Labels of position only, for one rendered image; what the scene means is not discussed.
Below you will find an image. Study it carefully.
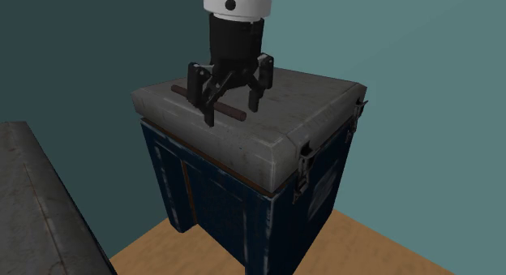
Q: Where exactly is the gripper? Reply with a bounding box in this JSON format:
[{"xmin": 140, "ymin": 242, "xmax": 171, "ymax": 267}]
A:
[{"xmin": 186, "ymin": 13, "xmax": 276, "ymax": 128}]

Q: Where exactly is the dark brown rod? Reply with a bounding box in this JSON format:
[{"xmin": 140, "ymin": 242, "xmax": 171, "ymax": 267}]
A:
[{"xmin": 170, "ymin": 84, "xmax": 248, "ymax": 122}]

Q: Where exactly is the blue chest with grey lid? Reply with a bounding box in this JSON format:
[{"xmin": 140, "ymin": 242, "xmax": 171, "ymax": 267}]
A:
[{"xmin": 131, "ymin": 66, "xmax": 370, "ymax": 275}]

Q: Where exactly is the grey worn cabinet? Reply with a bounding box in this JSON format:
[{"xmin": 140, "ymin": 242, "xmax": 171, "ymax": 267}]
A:
[{"xmin": 0, "ymin": 121, "xmax": 118, "ymax": 275}]

